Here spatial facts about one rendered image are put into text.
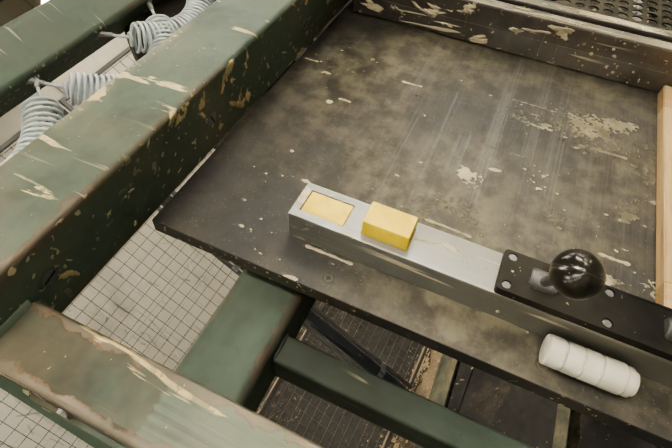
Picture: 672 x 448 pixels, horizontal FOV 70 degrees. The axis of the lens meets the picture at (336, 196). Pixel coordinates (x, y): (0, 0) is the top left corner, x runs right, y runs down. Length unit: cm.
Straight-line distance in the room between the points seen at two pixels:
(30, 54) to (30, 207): 59
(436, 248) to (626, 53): 49
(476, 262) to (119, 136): 38
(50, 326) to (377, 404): 31
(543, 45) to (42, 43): 88
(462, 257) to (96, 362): 34
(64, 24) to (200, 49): 51
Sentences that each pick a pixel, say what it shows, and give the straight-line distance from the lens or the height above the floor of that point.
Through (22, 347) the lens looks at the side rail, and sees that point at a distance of 49.
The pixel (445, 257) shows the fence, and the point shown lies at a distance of 50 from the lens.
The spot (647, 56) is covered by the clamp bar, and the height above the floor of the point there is 141.
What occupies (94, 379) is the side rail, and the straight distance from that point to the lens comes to 45.
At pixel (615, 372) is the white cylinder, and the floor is 140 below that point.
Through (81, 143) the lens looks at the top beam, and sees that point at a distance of 55.
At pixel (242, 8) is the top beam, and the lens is 73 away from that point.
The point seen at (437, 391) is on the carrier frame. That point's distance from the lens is 166.
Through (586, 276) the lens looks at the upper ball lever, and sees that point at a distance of 39.
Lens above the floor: 178
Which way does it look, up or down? 14 degrees down
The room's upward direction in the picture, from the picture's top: 48 degrees counter-clockwise
